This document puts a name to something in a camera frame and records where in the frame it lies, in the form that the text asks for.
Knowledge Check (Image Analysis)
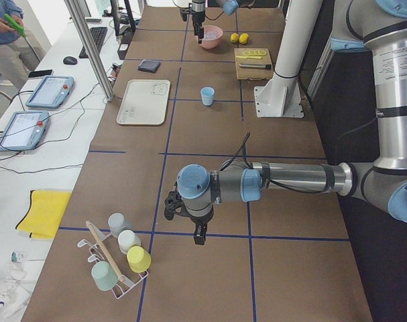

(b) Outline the wooden rack handle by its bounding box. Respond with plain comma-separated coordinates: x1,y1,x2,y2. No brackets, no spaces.
86,221,125,282

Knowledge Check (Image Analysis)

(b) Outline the white cup on rack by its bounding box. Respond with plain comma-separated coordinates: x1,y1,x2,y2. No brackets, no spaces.
117,229,141,255

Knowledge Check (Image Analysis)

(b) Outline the grey folded cloth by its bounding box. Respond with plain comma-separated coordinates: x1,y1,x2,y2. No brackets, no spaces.
137,59,161,73

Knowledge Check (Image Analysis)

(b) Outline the yellow plastic knife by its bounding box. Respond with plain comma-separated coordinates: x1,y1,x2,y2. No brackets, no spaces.
236,55,262,60

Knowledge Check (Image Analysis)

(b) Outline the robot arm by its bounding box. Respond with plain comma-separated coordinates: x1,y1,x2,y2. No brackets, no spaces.
164,1,407,245
173,0,255,44

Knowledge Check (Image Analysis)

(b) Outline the black keyboard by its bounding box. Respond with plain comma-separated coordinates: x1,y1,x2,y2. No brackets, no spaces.
78,27,108,58

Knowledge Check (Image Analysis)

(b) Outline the white crumpled cloth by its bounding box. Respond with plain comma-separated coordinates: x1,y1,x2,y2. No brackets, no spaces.
0,262,31,321

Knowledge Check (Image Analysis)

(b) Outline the black power adapter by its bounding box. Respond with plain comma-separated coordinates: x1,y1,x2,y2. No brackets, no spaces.
117,44,129,60

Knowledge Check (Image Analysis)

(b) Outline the person in blue sweater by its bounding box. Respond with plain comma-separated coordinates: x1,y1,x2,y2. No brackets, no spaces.
0,0,46,90

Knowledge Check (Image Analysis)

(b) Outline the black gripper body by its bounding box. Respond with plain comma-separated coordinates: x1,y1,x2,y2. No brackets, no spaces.
190,213,213,235
190,2,205,26

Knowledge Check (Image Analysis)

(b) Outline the light blue plastic cup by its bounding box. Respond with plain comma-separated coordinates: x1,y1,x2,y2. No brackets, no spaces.
200,87,215,106

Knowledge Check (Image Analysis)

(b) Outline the steel muddler black tip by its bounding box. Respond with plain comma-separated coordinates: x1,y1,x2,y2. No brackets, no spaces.
239,63,272,70

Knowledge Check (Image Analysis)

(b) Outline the black computer mouse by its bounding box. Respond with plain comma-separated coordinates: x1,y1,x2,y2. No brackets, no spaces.
62,56,78,65

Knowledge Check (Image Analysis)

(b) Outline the whole yellow lemon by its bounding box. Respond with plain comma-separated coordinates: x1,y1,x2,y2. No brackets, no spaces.
230,33,239,44
239,33,249,45

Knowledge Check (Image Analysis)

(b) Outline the aluminium frame post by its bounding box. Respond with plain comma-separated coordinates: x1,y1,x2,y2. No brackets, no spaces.
64,0,114,102

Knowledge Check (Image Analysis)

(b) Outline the pink bowl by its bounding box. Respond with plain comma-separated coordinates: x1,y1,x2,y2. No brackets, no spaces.
198,25,223,50

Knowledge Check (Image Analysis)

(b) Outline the cream bear serving tray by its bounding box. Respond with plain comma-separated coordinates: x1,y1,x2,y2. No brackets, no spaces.
116,79,170,125

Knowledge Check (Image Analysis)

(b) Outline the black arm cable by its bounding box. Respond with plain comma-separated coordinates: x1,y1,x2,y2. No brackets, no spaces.
219,132,327,195

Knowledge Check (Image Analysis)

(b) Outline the grey cup on rack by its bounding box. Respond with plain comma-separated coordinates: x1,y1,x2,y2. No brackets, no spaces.
108,213,132,238

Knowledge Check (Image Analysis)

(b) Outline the bamboo cutting board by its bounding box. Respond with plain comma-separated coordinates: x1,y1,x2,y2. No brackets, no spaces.
234,48,273,80

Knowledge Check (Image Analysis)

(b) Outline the yellow cup on rack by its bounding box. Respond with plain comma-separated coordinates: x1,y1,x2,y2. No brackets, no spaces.
127,246,152,273

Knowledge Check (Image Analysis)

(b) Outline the green cup on rack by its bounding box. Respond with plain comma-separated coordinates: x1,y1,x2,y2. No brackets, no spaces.
91,261,118,291

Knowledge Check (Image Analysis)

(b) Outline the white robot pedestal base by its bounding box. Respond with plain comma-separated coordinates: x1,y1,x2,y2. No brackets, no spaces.
254,0,323,118

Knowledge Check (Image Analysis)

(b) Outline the clear ice cubes pile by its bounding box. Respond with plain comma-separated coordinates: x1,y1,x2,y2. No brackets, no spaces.
204,28,219,41

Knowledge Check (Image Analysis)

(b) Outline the green tool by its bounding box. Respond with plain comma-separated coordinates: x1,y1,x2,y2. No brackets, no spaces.
3,13,42,63

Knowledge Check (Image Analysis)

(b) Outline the blue teach pendant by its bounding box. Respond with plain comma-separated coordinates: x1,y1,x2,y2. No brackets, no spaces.
25,76,74,109
0,111,50,152

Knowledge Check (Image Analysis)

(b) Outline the yellow cloth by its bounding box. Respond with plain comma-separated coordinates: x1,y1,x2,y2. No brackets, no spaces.
15,190,71,239

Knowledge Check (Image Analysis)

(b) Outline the white wire cup rack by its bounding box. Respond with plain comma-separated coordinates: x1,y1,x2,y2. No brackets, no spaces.
77,233,150,299

